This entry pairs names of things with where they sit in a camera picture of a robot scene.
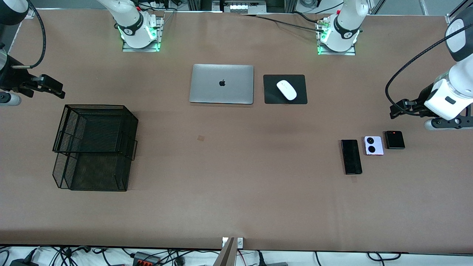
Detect black flip phone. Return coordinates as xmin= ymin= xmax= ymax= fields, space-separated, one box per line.
xmin=384 ymin=130 xmax=406 ymax=150

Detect lavender flip phone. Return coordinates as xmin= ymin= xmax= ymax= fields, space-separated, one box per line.
xmin=364 ymin=136 xmax=384 ymax=156

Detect black slab phone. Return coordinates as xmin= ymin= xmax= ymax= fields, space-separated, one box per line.
xmin=340 ymin=139 xmax=363 ymax=175

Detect black mesh two-tier organizer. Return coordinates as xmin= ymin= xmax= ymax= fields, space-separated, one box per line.
xmin=52 ymin=105 xmax=139 ymax=192

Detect white computer mouse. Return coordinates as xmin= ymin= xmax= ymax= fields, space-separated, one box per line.
xmin=276 ymin=80 xmax=297 ymax=101

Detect black mouse pad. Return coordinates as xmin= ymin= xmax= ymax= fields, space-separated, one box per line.
xmin=263 ymin=74 xmax=308 ymax=105

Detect silver closed laptop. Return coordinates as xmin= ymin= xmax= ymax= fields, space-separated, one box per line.
xmin=189 ymin=64 xmax=255 ymax=105

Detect white terminal block device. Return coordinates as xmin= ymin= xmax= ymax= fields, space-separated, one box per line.
xmin=224 ymin=1 xmax=260 ymax=12

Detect black power strip red switches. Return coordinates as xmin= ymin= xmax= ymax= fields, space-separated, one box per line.
xmin=132 ymin=252 xmax=161 ymax=266

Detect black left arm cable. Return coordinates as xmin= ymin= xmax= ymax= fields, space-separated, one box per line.
xmin=385 ymin=23 xmax=473 ymax=108

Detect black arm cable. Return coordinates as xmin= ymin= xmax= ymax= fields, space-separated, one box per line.
xmin=385 ymin=23 xmax=473 ymax=108
xmin=11 ymin=0 xmax=47 ymax=70

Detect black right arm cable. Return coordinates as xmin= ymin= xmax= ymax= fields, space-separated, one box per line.
xmin=11 ymin=0 xmax=47 ymax=70

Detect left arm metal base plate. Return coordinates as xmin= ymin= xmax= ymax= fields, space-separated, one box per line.
xmin=317 ymin=17 xmax=356 ymax=56

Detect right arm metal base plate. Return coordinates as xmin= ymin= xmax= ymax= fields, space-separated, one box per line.
xmin=122 ymin=16 xmax=164 ymax=52

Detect black cable on table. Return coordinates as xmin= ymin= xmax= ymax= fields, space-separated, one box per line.
xmin=239 ymin=13 xmax=327 ymax=32

